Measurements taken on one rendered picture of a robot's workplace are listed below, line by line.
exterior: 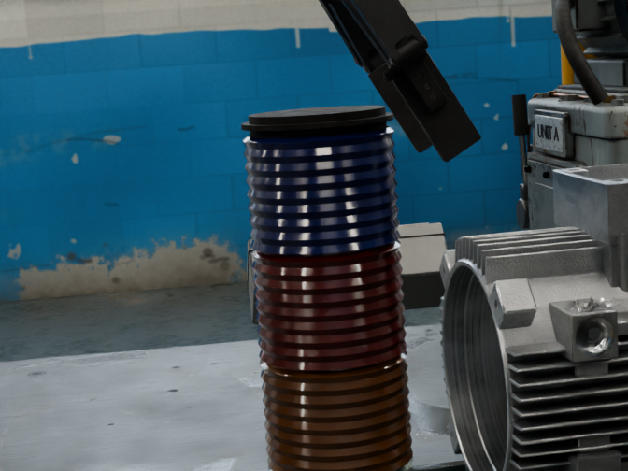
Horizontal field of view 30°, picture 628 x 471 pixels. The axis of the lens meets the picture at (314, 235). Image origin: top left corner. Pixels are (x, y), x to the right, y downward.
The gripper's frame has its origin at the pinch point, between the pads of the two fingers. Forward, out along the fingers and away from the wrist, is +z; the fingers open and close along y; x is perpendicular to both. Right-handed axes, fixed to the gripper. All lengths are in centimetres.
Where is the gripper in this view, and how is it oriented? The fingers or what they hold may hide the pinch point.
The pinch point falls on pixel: (427, 113)
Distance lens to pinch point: 84.0
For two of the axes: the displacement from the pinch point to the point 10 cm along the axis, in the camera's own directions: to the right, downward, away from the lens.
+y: -1.3, -1.5, 9.8
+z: 5.5, 8.1, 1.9
